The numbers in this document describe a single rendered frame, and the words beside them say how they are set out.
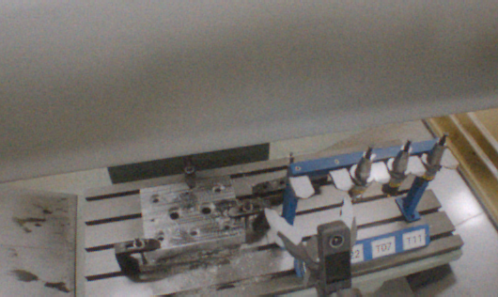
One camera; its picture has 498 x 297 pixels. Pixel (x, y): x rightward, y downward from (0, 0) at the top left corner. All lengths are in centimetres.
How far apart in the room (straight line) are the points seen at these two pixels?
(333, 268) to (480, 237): 108
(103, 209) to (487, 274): 132
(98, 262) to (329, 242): 89
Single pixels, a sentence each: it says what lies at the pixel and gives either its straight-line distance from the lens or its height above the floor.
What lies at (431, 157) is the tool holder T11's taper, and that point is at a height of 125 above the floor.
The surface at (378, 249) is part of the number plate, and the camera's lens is 136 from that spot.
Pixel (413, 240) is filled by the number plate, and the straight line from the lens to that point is 142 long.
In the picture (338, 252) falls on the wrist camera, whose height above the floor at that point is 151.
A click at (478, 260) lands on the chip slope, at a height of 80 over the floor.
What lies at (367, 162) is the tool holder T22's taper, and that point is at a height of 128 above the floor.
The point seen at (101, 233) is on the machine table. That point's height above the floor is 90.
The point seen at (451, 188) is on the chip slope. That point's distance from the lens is 177.
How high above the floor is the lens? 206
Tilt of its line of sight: 46 degrees down
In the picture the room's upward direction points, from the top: 3 degrees clockwise
